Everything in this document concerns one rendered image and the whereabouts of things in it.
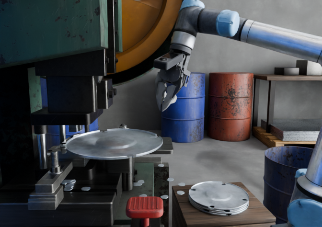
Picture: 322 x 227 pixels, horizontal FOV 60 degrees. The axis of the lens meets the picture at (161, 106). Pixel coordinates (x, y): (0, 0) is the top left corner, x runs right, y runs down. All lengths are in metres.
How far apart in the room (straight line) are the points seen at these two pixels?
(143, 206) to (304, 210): 0.47
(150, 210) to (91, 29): 0.40
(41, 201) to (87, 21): 0.41
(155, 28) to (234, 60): 3.18
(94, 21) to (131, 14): 0.57
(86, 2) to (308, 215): 0.76
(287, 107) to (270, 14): 1.41
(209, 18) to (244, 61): 3.46
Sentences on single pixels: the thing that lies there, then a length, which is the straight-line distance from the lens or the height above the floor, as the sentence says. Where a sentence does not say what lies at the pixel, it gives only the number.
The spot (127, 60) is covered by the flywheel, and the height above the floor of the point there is 1.03.
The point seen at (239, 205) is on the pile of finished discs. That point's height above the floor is 0.38.
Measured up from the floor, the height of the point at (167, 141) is 0.78.
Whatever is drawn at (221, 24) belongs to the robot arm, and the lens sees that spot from 0.87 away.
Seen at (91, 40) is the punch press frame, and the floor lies 1.07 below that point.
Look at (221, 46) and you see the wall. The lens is 4.24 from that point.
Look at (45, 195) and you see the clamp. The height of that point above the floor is 0.73.
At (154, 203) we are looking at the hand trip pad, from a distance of 0.56.
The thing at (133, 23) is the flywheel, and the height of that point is 1.18.
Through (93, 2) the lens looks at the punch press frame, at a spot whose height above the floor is 1.15.
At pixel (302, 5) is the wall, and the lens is 4.69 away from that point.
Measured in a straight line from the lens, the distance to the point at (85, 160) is 0.83.
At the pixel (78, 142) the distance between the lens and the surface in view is 0.89.
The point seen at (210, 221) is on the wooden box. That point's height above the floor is 0.35.
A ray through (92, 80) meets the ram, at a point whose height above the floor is 0.98.
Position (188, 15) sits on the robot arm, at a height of 1.17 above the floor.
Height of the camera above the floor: 1.03
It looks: 9 degrees down
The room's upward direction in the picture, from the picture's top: straight up
